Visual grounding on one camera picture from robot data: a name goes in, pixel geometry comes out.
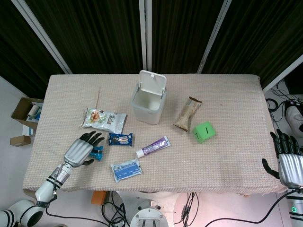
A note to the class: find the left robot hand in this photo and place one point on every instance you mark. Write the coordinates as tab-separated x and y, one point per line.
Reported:
77	151

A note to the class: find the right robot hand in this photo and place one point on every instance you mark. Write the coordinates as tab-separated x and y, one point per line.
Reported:
289	158

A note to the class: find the small blue wrapper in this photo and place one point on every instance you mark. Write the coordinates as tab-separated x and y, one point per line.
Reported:
97	152

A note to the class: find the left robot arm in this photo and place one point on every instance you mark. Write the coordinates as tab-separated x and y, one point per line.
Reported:
35	198

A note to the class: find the round silver robot base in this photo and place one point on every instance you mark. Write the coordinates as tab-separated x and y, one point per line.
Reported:
148	216

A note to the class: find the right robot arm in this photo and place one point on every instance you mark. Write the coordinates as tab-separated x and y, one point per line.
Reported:
295	208

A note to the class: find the white open-lid bin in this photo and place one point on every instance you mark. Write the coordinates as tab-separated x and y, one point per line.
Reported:
149	98

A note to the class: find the white sneaker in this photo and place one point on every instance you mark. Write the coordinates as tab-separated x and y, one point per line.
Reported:
293	117

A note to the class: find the silver snack bag with food print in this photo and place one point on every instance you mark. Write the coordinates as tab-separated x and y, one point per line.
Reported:
104	120

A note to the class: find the blue Oreo cookie packet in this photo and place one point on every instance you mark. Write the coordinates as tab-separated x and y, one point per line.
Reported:
120	139

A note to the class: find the orange box under table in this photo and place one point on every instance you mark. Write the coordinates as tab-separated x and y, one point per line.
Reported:
98	198

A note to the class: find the blue and white box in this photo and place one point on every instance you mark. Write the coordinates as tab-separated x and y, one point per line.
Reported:
29	130

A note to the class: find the blue and white tissue pack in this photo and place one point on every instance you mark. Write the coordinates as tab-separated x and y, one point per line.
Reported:
126	169

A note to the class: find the small flat cardboard box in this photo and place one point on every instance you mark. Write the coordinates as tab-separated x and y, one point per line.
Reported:
20	141

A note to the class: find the thin wooden stick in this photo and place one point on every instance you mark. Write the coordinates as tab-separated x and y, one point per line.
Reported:
98	96

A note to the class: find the open cardboard box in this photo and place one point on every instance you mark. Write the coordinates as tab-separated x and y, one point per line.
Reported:
23	111

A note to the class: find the purple and white toothpaste tube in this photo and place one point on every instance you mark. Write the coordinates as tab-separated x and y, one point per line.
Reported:
153	147

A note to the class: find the beige woven tablecloth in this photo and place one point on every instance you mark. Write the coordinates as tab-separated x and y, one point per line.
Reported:
151	132

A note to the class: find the green cube with black marks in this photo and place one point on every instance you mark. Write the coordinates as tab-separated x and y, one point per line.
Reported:
204	132

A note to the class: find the brown snack bar wrapper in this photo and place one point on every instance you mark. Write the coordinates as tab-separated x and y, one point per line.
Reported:
187	113

